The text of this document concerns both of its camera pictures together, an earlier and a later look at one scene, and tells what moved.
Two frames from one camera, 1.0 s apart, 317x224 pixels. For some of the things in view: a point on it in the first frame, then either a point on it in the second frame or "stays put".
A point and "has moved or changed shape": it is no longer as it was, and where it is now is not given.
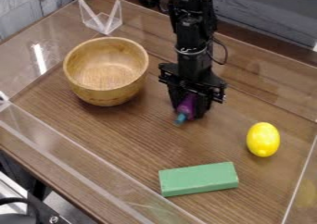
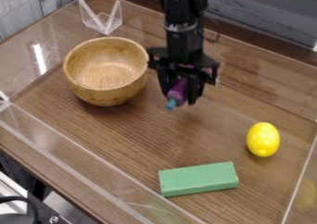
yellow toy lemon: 262,139 stays put
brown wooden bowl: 105,68 stays put
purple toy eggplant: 187,107 has moved or changed shape
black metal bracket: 41,213 stays put
